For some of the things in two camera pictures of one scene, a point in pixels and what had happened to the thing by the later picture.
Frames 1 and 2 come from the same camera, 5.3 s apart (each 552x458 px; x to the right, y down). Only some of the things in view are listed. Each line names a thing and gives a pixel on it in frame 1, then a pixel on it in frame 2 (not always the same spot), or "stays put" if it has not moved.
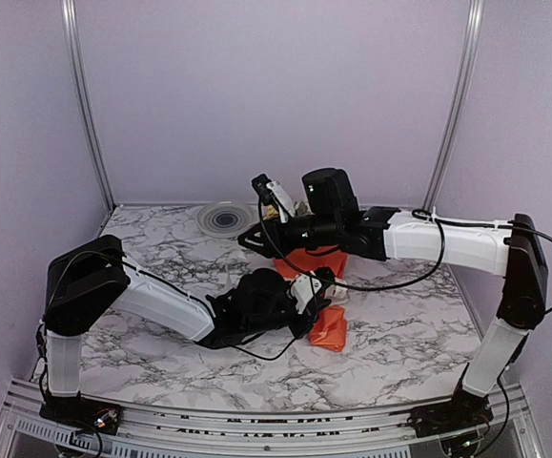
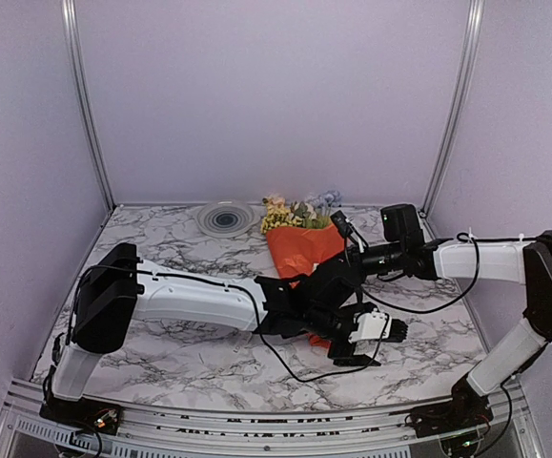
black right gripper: x=269 y=230 -> x=355 y=260
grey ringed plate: x=225 y=218 stays put
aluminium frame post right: x=465 y=87 stays put
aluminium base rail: x=25 y=432 stays put
